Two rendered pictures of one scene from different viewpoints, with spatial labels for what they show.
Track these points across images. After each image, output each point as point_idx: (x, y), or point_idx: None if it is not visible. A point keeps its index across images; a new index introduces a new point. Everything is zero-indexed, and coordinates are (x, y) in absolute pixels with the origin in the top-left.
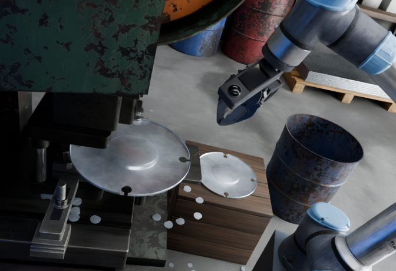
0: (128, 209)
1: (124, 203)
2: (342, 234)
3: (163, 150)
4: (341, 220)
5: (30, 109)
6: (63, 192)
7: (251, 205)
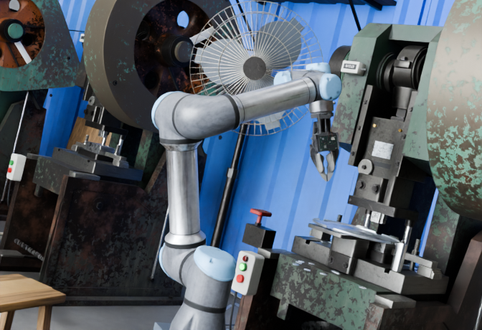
0: (320, 244)
1: (325, 245)
2: (201, 234)
3: (348, 232)
4: (206, 250)
5: (443, 267)
6: (336, 219)
7: None
